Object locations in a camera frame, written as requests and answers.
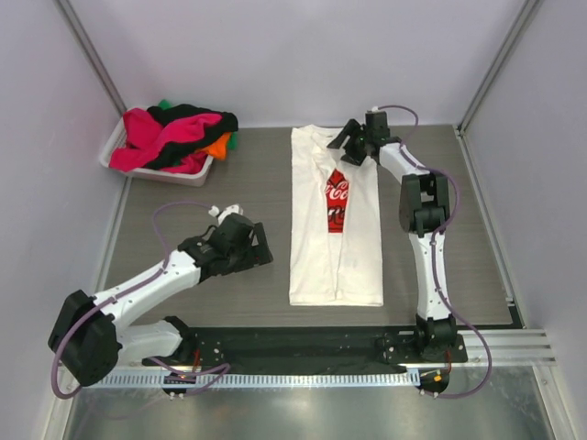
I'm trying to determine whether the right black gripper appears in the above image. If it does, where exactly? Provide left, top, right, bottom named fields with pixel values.
left=326, top=121, right=370, bottom=169

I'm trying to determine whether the white coca-cola t-shirt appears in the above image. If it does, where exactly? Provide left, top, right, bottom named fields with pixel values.
left=289, top=125, right=383, bottom=307

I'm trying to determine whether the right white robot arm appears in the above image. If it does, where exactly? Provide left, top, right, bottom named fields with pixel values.
left=327, top=106, right=458, bottom=363

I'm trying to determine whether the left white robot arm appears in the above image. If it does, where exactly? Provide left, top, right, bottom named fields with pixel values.
left=48, top=211, right=273, bottom=387

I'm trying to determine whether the orange t-shirt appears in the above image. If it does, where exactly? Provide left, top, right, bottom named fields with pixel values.
left=203, top=132, right=232, bottom=160

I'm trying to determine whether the green t-shirt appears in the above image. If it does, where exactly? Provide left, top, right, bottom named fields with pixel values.
left=157, top=99, right=237, bottom=150

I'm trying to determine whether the black t-shirt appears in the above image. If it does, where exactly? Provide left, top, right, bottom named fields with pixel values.
left=142, top=104, right=238, bottom=174

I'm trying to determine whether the pink t-shirt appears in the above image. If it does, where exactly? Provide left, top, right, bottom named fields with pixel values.
left=107, top=108, right=230, bottom=174

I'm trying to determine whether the white plastic laundry basket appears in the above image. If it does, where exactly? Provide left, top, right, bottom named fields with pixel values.
left=98, top=116, right=216, bottom=188

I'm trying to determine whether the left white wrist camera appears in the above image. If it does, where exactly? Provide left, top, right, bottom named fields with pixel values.
left=208, top=203, right=243, bottom=224

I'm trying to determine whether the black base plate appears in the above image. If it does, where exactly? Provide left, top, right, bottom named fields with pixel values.
left=164, top=326, right=468, bottom=369

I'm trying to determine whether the white slotted cable duct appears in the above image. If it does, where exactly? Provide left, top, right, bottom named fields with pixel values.
left=92, top=368, right=420, bottom=391

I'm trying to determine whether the aluminium frame rail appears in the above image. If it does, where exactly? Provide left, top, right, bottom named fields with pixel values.
left=461, top=329, right=556, bottom=368

